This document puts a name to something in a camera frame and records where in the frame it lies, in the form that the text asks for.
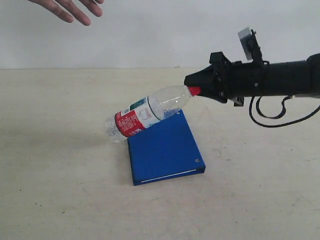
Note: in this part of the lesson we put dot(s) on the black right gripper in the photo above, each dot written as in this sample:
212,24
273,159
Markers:
238,79

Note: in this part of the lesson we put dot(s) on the clear plastic water bottle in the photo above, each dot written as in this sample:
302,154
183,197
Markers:
148,111

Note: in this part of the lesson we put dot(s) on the blue binder notebook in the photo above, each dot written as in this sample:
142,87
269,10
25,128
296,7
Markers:
164,151

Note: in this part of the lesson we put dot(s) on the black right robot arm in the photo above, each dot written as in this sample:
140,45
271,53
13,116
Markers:
295,78

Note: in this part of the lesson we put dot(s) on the person's bare hand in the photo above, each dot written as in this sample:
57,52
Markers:
67,11

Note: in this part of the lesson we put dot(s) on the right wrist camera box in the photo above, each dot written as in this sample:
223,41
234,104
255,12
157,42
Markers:
250,45

